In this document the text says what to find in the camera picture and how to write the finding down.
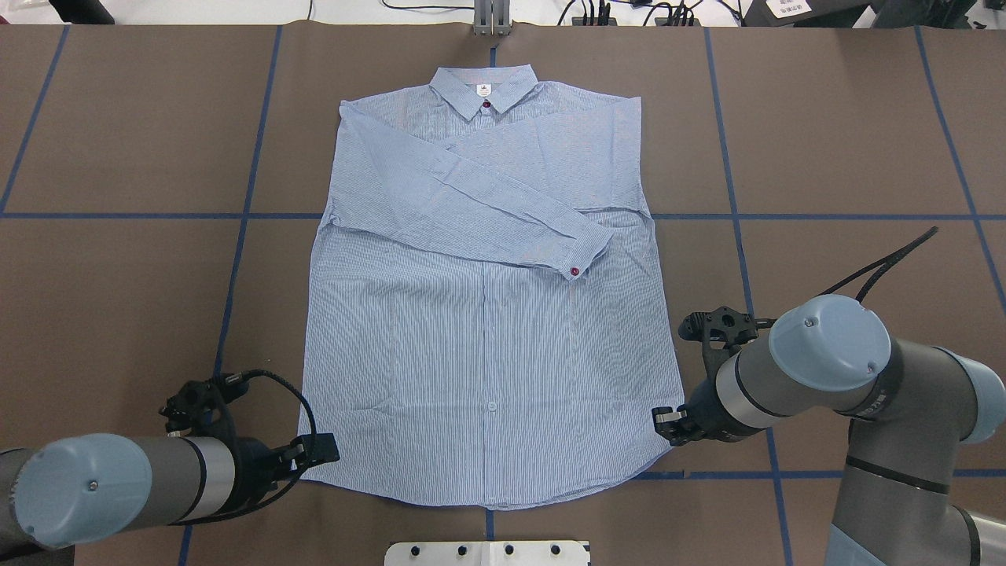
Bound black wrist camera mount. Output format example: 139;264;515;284
159;373;249;442

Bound blue striped button shirt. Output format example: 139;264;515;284
304;65;684;511

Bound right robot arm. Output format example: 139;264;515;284
652;294;1004;565

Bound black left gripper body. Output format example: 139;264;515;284
229;432;340;504

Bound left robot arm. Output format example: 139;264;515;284
1;433;340;565

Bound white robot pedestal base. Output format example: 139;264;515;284
384;540;593;565

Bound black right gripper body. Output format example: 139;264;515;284
652;384;743;447

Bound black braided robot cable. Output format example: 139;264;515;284
817;226;939;304

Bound grey metal bracket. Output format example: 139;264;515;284
473;0;512;36

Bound right arm camera mount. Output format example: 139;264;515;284
677;306;776;382

